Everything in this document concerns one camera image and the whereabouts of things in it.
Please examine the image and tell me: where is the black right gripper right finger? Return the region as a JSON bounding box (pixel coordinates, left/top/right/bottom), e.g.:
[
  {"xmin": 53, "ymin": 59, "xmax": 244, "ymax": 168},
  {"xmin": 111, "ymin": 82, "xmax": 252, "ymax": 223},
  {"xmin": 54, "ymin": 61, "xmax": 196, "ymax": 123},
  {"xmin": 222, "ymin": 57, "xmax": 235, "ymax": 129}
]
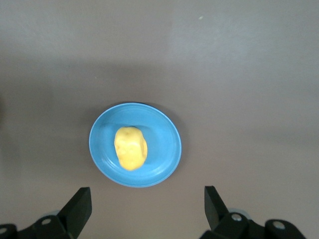
[{"xmin": 199, "ymin": 185, "xmax": 265, "ymax": 239}]

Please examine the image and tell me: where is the yellow potato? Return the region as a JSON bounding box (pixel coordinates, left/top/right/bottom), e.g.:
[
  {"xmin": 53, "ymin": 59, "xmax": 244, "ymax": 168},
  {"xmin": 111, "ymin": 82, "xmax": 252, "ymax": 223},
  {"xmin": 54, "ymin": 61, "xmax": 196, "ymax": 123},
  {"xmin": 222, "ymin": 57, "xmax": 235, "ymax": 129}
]
[{"xmin": 114, "ymin": 126, "xmax": 148, "ymax": 171}]

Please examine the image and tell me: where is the brown table mat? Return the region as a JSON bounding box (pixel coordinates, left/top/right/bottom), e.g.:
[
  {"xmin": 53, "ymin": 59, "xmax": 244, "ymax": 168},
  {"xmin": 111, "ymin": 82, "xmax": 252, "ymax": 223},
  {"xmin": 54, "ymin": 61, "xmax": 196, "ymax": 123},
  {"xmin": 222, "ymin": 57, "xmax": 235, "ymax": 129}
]
[{"xmin": 0, "ymin": 0, "xmax": 319, "ymax": 239}]

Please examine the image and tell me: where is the light blue round plate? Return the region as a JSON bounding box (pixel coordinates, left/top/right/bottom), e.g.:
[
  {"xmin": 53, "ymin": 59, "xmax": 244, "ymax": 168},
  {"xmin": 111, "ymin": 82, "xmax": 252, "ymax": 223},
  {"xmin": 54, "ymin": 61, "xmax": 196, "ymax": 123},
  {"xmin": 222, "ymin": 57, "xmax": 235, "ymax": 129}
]
[{"xmin": 89, "ymin": 102, "xmax": 182, "ymax": 188}]

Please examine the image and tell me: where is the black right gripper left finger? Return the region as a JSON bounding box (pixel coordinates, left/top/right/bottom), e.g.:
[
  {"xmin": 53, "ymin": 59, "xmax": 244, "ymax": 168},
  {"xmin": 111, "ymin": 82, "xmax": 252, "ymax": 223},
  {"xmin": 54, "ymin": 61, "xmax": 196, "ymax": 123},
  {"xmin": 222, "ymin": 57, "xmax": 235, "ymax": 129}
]
[{"xmin": 16, "ymin": 187, "xmax": 93, "ymax": 239}]

